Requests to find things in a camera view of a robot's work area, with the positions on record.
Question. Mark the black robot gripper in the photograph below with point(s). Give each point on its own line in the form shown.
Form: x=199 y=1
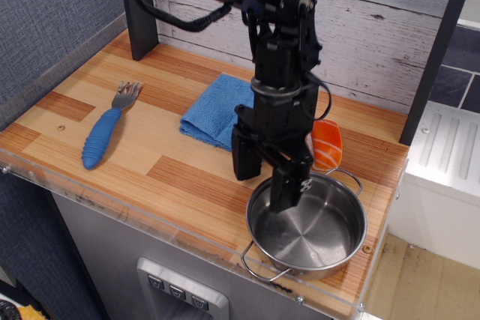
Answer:
x=274 y=129

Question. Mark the silver steel pot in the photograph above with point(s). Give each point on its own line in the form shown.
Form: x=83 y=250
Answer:
x=312 y=240

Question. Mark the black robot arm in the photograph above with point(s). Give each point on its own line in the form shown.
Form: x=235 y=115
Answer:
x=285 y=50

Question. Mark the blue folded cloth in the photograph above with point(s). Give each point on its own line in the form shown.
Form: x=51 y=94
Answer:
x=212 y=117

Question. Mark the orange salmon sushi toy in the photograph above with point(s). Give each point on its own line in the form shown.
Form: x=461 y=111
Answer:
x=326 y=145

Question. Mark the clear acrylic edge guard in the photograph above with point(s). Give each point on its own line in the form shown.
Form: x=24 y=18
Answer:
x=115 y=225

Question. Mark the silver dispenser button panel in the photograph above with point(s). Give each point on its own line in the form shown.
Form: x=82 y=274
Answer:
x=171 y=295

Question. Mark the white ribbed drainboard unit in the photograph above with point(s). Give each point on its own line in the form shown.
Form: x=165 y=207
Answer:
x=437 y=201

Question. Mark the yellow object at floor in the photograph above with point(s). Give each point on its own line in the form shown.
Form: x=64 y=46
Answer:
x=30 y=313

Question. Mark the blue handled metal fork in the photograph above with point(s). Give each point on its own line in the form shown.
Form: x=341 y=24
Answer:
x=97 y=142

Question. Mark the black left vertical post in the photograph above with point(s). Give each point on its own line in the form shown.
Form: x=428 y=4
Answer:
x=142 y=29

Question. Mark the black vertical post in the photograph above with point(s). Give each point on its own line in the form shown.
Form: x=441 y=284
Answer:
x=445 y=32
x=142 y=29

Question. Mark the black right vertical post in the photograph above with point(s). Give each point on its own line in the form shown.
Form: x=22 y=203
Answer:
x=445 y=32

